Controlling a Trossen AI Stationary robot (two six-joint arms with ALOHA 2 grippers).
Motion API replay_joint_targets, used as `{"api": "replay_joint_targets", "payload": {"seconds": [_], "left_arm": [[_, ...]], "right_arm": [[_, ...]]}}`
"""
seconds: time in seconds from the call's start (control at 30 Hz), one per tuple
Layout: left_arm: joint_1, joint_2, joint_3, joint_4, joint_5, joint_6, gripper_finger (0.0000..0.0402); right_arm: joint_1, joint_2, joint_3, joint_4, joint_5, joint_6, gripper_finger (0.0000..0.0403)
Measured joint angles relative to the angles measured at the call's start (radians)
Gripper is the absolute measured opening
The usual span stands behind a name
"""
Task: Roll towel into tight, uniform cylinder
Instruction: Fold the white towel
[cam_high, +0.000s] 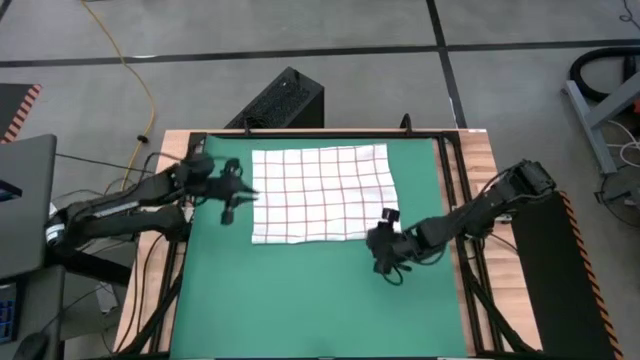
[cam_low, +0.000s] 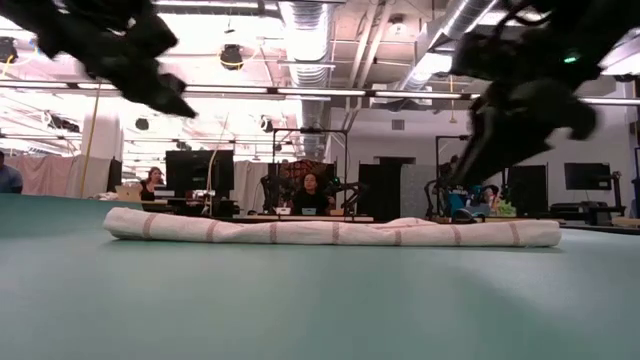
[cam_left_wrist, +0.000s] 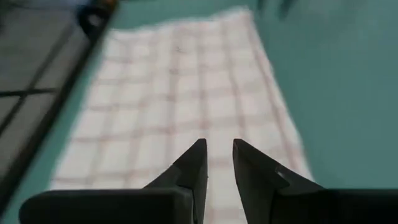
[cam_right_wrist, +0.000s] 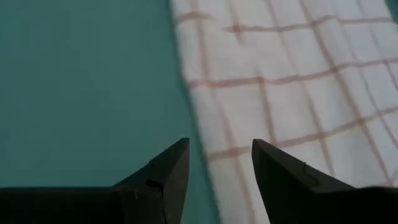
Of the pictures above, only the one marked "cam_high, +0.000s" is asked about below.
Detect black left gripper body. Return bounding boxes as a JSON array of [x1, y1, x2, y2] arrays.
[[199, 159, 244, 205]]

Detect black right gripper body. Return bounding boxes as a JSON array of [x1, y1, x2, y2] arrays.
[[367, 223, 419, 274]]

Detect white red-checked towel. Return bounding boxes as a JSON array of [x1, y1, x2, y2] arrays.
[[250, 143, 401, 246]]

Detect black computer tower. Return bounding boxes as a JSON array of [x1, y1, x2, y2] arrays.
[[224, 66, 325, 130]]

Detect green table mat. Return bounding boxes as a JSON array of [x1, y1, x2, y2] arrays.
[[169, 134, 469, 359]]

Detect large black hazard-striped mat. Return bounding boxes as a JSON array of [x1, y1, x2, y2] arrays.
[[509, 192, 625, 360]]

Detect grey laptop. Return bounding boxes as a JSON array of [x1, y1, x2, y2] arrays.
[[0, 133, 58, 281]]

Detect grey desk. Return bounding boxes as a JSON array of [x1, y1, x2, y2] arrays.
[[0, 264, 66, 360]]

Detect small black hazard-striped mat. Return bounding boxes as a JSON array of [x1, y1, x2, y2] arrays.
[[0, 83, 42, 145]]

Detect grey metal stand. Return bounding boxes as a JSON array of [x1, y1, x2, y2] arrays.
[[562, 69, 640, 176]]

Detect round fan base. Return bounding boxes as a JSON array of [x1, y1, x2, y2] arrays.
[[594, 164, 640, 229]]

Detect black computer mouse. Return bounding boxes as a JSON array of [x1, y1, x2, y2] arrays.
[[12, 332, 51, 360]]

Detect black floor cable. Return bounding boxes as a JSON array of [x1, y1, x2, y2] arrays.
[[54, 152, 156, 175]]

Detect yellow floor cable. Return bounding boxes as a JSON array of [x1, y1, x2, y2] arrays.
[[79, 0, 156, 179]]

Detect white cables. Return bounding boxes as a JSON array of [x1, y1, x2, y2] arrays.
[[607, 119, 640, 169]]

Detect black hose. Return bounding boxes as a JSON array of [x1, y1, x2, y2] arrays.
[[569, 45, 640, 104]]

